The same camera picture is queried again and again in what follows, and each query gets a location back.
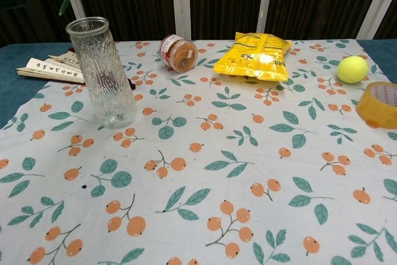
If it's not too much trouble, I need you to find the yellow-green tennis ball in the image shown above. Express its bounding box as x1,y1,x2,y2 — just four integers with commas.
337,55,368,84

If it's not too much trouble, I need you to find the teal table cover cloth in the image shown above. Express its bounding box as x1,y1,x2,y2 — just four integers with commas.
0,38,397,130

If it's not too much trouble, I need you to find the clear yellowish packing tape roll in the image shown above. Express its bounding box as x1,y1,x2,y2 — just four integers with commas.
355,81,397,129

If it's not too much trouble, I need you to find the clear textured glass vase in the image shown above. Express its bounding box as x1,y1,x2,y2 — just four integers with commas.
65,16,139,130

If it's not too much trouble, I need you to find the yellow snack bag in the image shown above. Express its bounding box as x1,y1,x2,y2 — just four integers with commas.
213,31,293,83

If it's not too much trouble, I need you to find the rubber band jar red label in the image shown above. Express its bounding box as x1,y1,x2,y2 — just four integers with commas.
159,34,199,74

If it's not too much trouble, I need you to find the folding fan with calligraphy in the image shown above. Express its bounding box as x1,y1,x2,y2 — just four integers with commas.
16,47,137,91

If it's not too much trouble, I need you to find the fruit and leaf print tablecloth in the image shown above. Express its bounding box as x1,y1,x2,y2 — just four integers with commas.
0,38,397,265

